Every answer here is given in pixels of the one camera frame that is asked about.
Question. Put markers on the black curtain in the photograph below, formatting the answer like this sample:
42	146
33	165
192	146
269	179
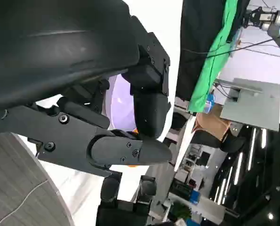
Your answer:
194	35

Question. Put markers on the grey metal cabinet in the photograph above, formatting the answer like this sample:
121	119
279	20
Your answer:
252	106

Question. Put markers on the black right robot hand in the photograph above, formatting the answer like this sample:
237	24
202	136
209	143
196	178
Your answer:
109	188

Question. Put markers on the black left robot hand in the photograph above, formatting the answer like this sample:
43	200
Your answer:
48	47

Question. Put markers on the blue storage box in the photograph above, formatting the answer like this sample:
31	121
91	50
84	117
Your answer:
195	197

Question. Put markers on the lilac plate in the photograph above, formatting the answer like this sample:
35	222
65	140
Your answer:
121	101

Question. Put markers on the brown cardboard box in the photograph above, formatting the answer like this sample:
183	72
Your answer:
212	124

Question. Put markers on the green cloth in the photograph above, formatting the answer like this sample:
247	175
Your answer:
215	58

